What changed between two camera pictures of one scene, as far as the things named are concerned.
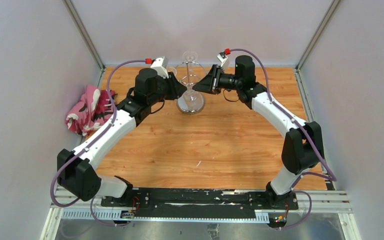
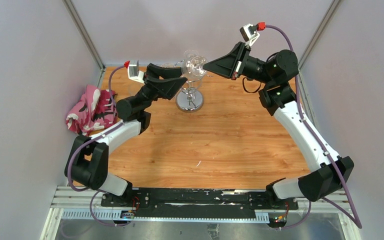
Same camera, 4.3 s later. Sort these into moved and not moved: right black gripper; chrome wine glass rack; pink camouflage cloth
Moved: right black gripper
Not moved: pink camouflage cloth; chrome wine glass rack
